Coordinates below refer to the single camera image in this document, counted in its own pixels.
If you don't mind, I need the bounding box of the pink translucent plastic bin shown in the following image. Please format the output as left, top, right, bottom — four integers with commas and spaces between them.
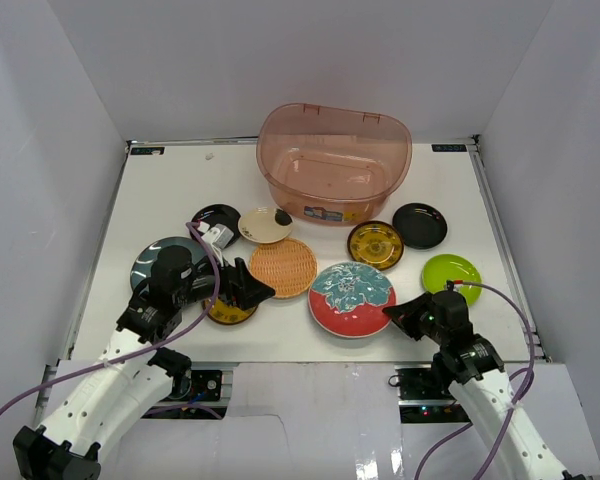
256, 103, 412, 226

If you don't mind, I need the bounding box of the lime green plate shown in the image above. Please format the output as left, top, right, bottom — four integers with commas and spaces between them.
421, 254, 482, 293

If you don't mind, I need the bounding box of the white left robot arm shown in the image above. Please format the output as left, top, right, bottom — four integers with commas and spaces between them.
13, 245, 275, 479

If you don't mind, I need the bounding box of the cream plate with black spot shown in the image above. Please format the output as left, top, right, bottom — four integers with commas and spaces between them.
238, 207, 294, 244

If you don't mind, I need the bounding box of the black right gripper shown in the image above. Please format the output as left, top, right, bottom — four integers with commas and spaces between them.
385, 292, 448, 346

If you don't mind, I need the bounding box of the black plate right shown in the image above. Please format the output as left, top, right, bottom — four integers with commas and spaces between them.
392, 202, 448, 250

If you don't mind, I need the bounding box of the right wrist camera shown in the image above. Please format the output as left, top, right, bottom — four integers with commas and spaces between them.
444, 280, 466, 295

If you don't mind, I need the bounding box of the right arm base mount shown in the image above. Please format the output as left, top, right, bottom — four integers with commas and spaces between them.
387, 367, 469, 425

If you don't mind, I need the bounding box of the woven bamboo tray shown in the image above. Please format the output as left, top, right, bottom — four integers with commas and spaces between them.
248, 238, 318, 299

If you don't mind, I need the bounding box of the yellow patterned plate left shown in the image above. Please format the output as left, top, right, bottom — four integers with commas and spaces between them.
207, 299, 258, 326

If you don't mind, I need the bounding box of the black plate left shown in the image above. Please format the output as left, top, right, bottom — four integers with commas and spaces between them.
191, 203, 241, 248

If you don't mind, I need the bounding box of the blue-grey glazed plate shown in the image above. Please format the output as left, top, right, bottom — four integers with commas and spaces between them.
130, 236, 206, 293

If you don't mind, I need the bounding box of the yellow patterned plate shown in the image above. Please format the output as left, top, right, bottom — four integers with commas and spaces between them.
346, 220, 404, 271
207, 299, 258, 326

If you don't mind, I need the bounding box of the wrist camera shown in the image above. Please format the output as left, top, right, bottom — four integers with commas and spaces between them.
197, 222, 235, 250
444, 280, 466, 295

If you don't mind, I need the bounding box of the yellow patterned plate right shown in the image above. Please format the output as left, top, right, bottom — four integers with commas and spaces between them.
346, 220, 404, 271

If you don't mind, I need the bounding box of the red and teal floral plate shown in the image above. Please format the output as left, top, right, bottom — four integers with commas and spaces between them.
308, 262, 397, 339

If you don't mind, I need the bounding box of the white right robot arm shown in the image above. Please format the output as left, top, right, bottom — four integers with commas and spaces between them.
384, 289, 584, 479

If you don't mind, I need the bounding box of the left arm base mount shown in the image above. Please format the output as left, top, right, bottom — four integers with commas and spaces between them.
143, 370, 227, 420

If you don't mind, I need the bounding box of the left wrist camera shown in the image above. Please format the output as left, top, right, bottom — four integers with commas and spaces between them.
197, 222, 235, 250

